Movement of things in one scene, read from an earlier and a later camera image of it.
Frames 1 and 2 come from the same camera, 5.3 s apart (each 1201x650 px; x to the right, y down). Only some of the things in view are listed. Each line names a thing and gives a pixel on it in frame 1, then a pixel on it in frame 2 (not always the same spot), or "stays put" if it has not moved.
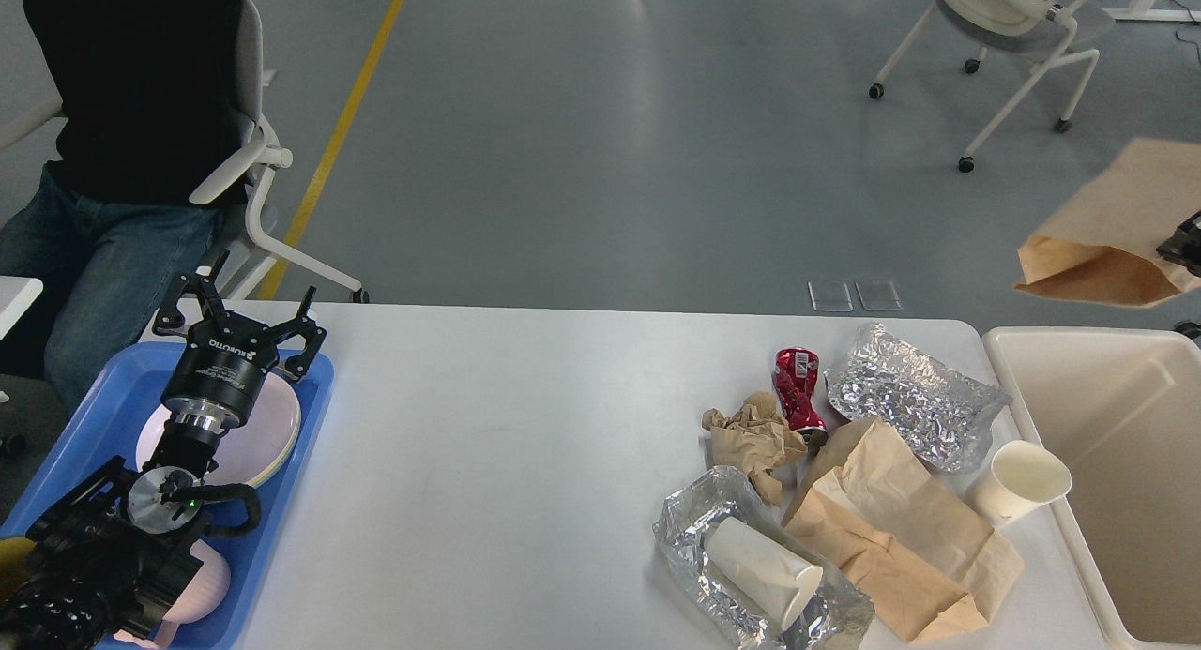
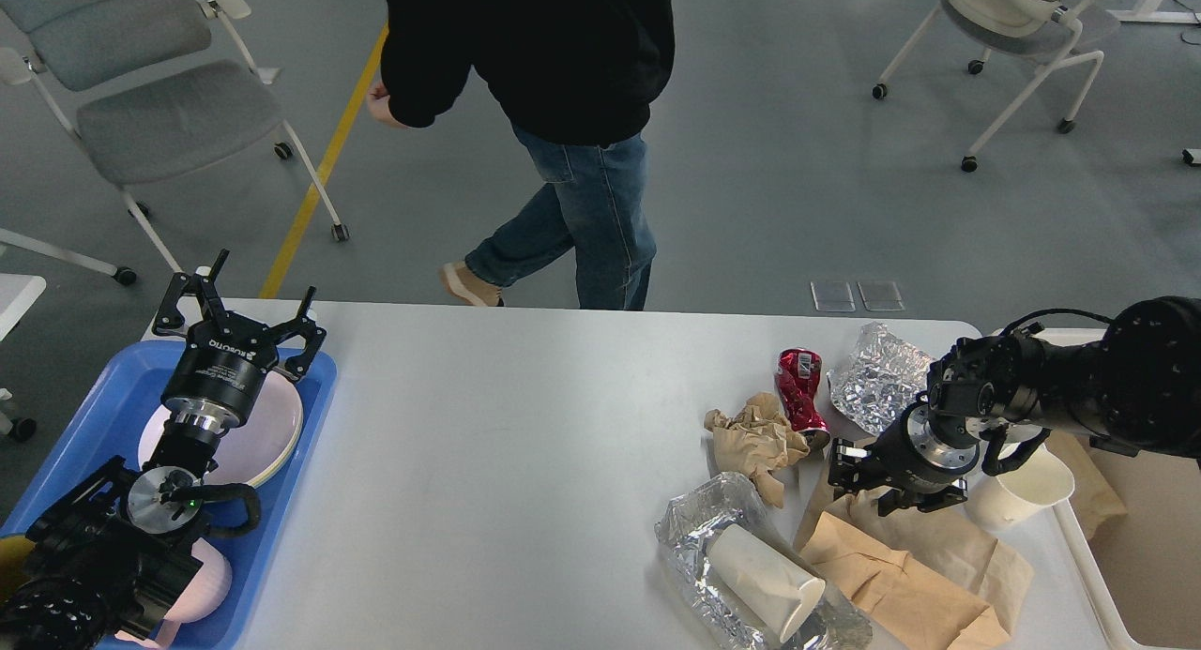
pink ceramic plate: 252,452 stays put
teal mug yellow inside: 16,554 stays put
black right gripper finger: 1184,246 -> 911,454
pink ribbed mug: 200,599 stays put
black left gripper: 218,377 stays put
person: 145,69 -> 574,63
